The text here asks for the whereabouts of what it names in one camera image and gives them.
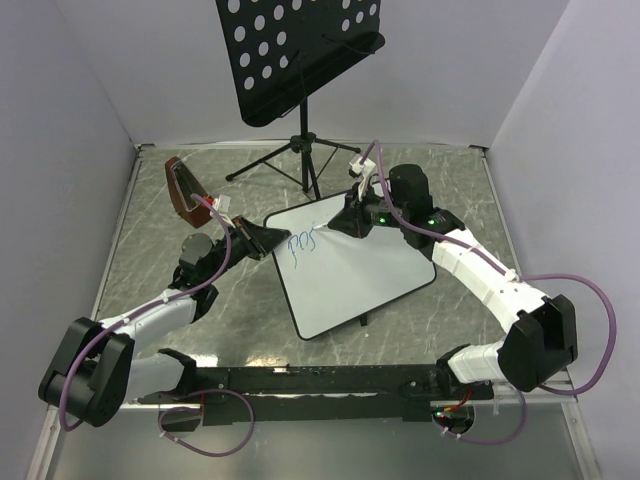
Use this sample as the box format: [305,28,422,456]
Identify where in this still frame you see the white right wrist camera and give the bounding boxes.
[348,154,379,201]

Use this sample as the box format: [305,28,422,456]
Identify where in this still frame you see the brown wooden metronome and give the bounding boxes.
[165,156,213,228]

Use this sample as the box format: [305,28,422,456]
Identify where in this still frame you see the black perforated music stand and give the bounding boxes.
[216,1,385,198]

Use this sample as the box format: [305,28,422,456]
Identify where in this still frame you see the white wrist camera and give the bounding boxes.
[204,194,231,214]
[348,154,379,201]

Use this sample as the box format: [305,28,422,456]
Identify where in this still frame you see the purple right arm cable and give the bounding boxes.
[359,139,617,446]

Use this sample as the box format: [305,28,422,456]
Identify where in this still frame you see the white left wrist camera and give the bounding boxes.
[204,194,231,214]

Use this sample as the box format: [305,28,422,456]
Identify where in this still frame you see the aluminium frame rail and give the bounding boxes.
[27,144,146,480]

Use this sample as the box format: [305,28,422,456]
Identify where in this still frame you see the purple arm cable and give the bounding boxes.
[359,139,617,446]
[58,194,256,457]

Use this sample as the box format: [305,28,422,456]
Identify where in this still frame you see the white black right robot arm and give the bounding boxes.
[328,158,578,398]

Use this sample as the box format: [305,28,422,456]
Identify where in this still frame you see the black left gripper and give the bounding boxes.
[204,214,291,283]

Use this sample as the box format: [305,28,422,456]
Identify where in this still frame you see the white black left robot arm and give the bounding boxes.
[38,216,291,427]

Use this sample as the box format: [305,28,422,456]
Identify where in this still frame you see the white rectangular whiteboard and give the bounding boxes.
[264,192,436,340]

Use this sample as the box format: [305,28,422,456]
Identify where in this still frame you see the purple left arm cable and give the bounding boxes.
[58,194,256,457]

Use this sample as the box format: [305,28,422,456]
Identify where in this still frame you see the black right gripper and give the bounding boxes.
[328,182,408,239]

